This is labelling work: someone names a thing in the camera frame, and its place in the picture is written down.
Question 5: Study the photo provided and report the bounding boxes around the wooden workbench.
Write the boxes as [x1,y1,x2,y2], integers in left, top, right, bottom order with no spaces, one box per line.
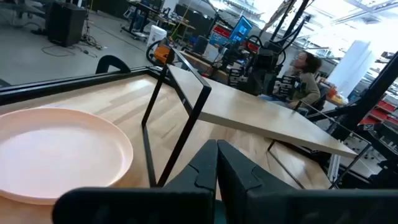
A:
[180,50,231,84]

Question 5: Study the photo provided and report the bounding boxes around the blue computer monitor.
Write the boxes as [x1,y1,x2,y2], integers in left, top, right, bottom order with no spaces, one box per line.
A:
[228,15,253,44]

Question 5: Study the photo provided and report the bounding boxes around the person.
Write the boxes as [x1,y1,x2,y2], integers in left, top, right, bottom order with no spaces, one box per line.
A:
[257,50,323,110]

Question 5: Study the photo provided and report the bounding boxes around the orange device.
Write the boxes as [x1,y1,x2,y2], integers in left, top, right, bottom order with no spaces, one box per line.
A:
[154,43,172,65]

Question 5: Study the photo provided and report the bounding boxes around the black speaker box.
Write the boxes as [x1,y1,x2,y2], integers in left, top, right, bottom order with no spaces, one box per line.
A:
[45,1,88,48]

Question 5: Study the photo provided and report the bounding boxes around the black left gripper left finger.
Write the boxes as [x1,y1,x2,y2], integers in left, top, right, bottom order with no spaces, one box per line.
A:
[52,139,218,224]

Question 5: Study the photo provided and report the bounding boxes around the white bucket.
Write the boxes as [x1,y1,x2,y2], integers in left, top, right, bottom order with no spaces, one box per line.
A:
[146,24,168,50]

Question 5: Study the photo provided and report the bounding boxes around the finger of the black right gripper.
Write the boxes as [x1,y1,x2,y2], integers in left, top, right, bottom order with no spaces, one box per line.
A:
[248,73,262,96]
[261,74,274,96]

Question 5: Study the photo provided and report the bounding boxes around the white panel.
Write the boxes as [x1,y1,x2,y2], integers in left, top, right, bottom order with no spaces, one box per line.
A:
[326,40,377,98]

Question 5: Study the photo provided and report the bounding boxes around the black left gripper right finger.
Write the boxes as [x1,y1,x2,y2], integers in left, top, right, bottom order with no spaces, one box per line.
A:
[216,139,398,224]

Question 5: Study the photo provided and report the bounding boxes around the red storage bins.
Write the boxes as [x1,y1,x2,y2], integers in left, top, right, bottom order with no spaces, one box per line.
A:
[359,99,398,125]

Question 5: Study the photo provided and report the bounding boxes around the black floor cable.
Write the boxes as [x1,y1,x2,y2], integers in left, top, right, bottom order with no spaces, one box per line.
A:
[41,44,98,58]

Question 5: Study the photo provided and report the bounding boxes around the cream plate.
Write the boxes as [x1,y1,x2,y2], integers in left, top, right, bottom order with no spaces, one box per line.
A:
[0,107,134,206]

